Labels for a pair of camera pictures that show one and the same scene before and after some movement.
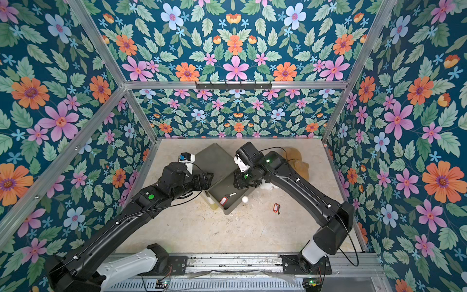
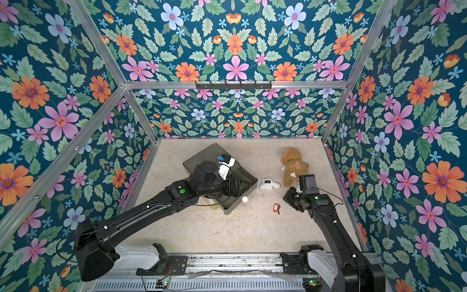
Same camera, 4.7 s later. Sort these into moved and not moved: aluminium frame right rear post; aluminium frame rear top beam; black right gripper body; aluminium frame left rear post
Moved: black right gripper body
Not moved: aluminium frame left rear post; aluminium frame rear top beam; aluminium frame right rear post
